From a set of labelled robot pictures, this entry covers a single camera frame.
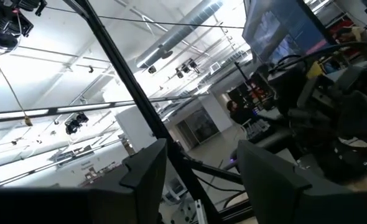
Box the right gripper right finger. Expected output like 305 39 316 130
236 139 354 224

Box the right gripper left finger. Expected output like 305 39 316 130
88 138 169 224

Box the white building column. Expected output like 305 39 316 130
200 93 234 134
114 105 160 154

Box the person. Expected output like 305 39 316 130
226 100 256 126

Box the black ceiling device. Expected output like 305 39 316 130
64 111 90 136
0 0 48 51

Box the computer monitor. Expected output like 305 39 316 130
242 0 338 65

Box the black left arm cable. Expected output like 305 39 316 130
269 41 367 75

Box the silver spiral ceiling duct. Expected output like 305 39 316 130
135 0 225 70

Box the thin black overhead wire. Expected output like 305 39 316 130
45 5 245 30

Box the yellow hanging cord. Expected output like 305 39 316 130
0 40 34 128

